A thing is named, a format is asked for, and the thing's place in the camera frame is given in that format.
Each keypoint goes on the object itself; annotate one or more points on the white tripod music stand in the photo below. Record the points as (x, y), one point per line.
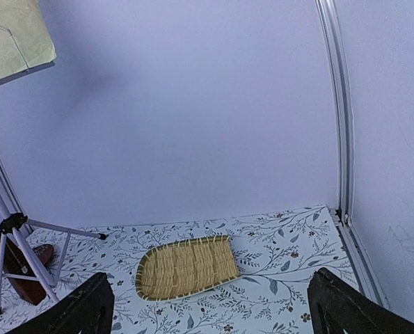
(15, 222)

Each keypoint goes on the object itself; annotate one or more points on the yellow paper sheet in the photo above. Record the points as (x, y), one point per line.
(25, 42)

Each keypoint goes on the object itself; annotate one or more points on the red floral round box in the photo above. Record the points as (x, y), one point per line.
(45, 253)

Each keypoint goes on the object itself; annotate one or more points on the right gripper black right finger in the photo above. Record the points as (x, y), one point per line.
(336, 307)

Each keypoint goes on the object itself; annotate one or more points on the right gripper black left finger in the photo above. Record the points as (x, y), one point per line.
(87, 309)

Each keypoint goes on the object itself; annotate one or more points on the right aluminium frame post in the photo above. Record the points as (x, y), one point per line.
(368, 282)

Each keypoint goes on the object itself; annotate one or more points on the woven bamboo tray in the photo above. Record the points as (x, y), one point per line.
(185, 268)

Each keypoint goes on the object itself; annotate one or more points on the dark red wooden metronome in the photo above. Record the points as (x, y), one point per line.
(15, 263)

